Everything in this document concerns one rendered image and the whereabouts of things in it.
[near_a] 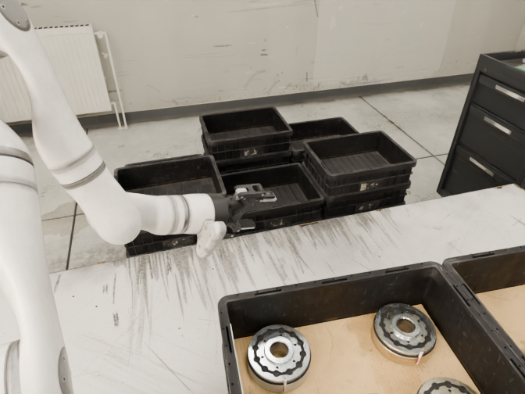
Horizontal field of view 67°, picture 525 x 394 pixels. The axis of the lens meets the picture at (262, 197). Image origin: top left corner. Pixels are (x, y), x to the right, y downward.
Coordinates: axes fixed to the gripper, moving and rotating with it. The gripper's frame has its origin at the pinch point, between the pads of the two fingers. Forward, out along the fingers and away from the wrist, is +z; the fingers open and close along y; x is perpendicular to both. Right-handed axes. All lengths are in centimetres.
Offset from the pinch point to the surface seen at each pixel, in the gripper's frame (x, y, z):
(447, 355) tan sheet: 39.8, -10.3, 12.8
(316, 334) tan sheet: 27.4, 0.5, -1.7
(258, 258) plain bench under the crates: 0.4, 20.1, 11.1
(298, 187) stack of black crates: -48, 47, 77
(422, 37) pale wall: -185, -1, 284
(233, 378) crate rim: 30.1, -3.1, -22.9
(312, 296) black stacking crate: 22.7, -5.4, -4.2
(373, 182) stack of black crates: -26, 19, 85
